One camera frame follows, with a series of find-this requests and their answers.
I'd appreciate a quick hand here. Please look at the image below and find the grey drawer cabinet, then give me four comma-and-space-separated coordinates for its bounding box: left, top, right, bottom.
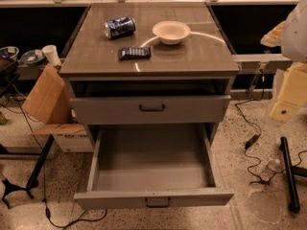
60, 2, 240, 141

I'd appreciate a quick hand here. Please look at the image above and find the closed grey top drawer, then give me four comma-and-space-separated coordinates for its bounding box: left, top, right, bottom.
70, 95, 230, 125

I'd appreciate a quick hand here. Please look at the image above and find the blue bowl far left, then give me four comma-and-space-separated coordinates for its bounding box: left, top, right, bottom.
0, 46, 19, 60

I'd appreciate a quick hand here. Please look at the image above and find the open grey middle drawer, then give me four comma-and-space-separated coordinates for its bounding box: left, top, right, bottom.
74, 124, 234, 209

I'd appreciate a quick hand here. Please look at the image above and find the black tripod foot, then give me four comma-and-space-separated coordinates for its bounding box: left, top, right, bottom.
0, 172, 33, 209

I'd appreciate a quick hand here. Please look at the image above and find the white paper cup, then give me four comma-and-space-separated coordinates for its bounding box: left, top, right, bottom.
42, 45, 61, 66

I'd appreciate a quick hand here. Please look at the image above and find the black stand leg left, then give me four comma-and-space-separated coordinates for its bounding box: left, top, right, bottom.
26, 135, 54, 190

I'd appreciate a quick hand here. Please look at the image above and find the blue pepsi can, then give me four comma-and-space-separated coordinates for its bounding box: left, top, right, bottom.
104, 16, 136, 39

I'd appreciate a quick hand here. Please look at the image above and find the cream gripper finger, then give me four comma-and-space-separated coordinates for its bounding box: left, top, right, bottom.
269, 62, 307, 123

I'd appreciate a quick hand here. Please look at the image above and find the black stand leg right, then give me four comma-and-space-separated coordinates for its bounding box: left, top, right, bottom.
280, 137, 307, 214

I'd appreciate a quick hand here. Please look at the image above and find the clear plastic water bottle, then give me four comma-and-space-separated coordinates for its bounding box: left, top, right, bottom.
260, 159, 281, 182

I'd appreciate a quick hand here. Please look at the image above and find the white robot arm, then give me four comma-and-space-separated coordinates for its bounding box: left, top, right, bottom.
260, 0, 307, 123

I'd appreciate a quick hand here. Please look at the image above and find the black cable left floor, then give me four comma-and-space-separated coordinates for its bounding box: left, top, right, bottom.
9, 89, 108, 230

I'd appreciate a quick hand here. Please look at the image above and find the brown cardboard box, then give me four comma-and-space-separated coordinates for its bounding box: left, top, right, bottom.
22, 64, 93, 152

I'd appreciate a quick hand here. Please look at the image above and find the blue bowl near cup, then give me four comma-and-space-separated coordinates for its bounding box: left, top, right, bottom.
20, 49, 46, 66

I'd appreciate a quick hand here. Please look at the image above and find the white paper bowl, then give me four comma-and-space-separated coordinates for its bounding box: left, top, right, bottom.
153, 21, 190, 45

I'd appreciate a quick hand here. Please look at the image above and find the black stand leg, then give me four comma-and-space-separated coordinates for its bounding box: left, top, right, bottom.
280, 137, 307, 214
26, 135, 54, 190

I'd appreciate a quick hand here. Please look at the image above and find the black power cable right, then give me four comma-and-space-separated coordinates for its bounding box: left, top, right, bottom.
234, 68, 307, 186

